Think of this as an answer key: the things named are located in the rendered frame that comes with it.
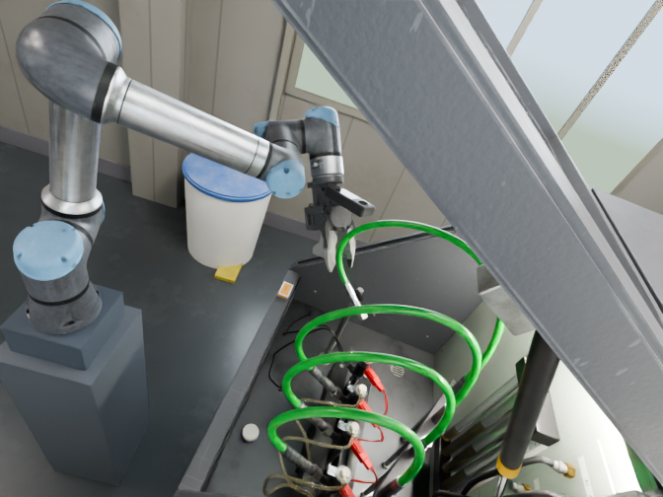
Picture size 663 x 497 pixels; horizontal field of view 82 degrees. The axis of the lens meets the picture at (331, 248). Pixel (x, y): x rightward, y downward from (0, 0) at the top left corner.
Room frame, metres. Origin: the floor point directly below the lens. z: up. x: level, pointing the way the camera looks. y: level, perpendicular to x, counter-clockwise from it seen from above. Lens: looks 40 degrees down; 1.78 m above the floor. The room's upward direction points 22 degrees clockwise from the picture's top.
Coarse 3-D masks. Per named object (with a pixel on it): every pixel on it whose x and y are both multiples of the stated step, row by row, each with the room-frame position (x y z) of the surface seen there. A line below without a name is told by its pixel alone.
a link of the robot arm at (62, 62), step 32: (32, 32) 0.50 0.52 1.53; (64, 32) 0.52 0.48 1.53; (32, 64) 0.47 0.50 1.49; (64, 64) 0.48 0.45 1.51; (96, 64) 0.51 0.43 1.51; (64, 96) 0.47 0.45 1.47; (96, 96) 0.48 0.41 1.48; (128, 96) 0.52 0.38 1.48; (160, 96) 0.55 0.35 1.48; (160, 128) 0.53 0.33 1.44; (192, 128) 0.55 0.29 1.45; (224, 128) 0.59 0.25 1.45; (224, 160) 0.57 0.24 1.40; (256, 160) 0.60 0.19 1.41; (288, 160) 0.63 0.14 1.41; (288, 192) 0.61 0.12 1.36
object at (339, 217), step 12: (324, 180) 0.72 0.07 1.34; (336, 180) 0.73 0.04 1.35; (324, 192) 0.73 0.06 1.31; (312, 204) 0.74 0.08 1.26; (324, 204) 0.72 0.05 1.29; (336, 204) 0.70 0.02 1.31; (312, 216) 0.69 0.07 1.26; (336, 216) 0.69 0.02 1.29; (348, 216) 0.72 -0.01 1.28; (312, 228) 0.68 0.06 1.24; (336, 228) 0.67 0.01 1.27
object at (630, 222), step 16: (592, 192) 0.84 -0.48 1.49; (608, 208) 0.77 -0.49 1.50; (624, 208) 0.80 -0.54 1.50; (640, 208) 0.84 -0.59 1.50; (624, 224) 0.72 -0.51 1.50; (640, 224) 0.75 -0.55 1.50; (656, 224) 0.78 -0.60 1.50; (624, 240) 0.65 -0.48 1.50; (640, 240) 0.68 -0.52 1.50; (656, 240) 0.71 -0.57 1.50; (640, 256) 0.61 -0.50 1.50; (656, 256) 0.64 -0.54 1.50; (640, 272) 0.57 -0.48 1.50; (656, 272) 0.58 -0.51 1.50; (656, 288) 0.53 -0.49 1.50
